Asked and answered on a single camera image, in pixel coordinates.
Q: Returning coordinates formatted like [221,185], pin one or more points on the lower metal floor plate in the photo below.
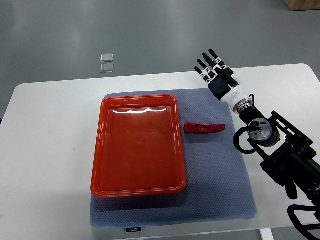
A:
[107,68]

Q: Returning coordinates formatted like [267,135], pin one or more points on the cardboard box corner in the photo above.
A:
[303,5]

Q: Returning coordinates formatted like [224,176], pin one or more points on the upper metal floor plate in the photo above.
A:
[106,57]

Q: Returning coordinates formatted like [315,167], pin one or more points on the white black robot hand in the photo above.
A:
[223,83]

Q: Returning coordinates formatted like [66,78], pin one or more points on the blue-grey textured mat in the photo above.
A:
[217,182]

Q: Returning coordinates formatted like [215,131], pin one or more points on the red plastic tray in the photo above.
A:
[139,149]

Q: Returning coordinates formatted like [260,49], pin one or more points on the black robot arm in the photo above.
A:
[287,155]

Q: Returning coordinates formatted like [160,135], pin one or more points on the red pepper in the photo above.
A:
[194,128]

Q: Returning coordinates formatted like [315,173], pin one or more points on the white table leg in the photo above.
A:
[266,234]

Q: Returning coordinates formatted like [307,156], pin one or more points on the metal floor plate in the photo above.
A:
[107,68]
[106,57]

